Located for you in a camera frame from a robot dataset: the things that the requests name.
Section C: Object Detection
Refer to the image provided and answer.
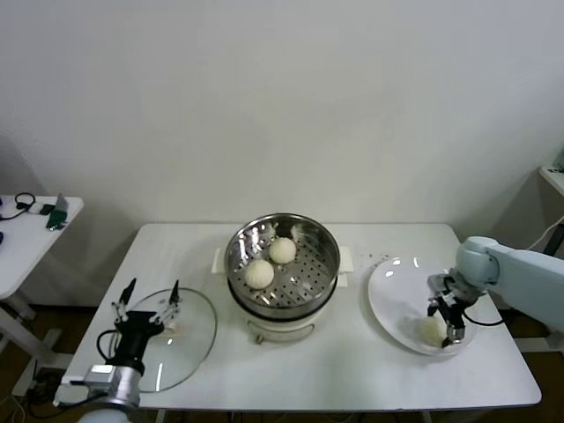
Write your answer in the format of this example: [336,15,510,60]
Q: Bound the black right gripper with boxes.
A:
[424,293,469,350]

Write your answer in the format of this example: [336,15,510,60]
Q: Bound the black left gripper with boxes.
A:
[111,278,182,367]

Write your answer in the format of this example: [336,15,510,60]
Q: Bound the white steamed baozi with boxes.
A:
[416,317,449,347]
[244,258,275,290]
[268,237,297,264]

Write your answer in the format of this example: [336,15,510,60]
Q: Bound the round glass pot lid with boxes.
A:
[115,287,219,393]

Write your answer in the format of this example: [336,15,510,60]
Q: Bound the perforated steel steamer basket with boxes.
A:
[225,213,342,319]

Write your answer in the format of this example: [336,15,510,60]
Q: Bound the white round plate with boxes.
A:
[367,256,479,357]

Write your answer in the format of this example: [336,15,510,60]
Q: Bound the dark furniture base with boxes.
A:
[500,307,564,353]

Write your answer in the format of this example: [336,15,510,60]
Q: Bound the green and grey gadget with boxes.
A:
[46,193,71,233]

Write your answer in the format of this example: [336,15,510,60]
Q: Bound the white side table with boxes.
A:
[0,196,85,397]

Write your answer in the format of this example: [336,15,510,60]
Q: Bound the white electric cooking pot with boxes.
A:
[212,246,355,345]

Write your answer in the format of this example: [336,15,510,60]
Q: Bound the white shelf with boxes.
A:
[538,165,564,197]

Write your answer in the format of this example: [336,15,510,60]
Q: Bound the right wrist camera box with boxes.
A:
[427,273,455,294]

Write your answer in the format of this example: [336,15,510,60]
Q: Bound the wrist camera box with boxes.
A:
[52,364,116,407]
[427,273,455,294]

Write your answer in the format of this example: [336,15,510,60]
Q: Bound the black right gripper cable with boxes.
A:
[462,307,506,328]

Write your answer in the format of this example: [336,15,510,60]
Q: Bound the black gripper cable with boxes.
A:
[462,307,506,328]
[96,329,123,366]

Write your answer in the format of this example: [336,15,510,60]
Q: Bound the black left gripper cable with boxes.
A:
[96,329,123,366]

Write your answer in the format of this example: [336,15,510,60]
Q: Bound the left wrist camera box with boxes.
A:
[52,364,116,407]

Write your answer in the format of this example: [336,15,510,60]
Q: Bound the white wall cable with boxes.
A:
[531,221,564,248]

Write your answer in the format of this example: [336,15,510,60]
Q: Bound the black power adapter cable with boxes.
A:
[544,227,564,256]

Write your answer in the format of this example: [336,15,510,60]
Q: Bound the black looped cable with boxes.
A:
[0,192,37,220]

